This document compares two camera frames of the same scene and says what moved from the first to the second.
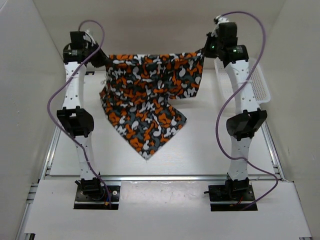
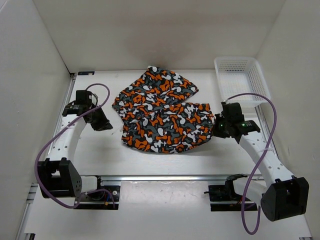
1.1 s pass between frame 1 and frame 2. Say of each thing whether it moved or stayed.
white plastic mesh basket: stayed
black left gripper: moved
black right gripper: moved
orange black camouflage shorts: moved
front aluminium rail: stayed
